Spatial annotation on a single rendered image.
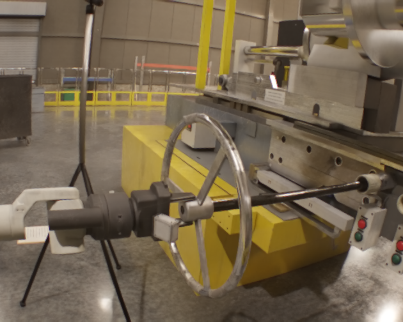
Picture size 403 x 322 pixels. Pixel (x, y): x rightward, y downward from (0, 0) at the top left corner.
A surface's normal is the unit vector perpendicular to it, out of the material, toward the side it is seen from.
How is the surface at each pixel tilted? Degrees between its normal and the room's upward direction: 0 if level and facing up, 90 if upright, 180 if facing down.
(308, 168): 90
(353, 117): 90
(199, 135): 90
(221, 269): 90
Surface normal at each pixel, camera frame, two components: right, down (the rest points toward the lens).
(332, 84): -0.89, 0.04
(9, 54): 0.44, 0.29
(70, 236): 0.44, -0.17
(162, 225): -0.55, 0.18
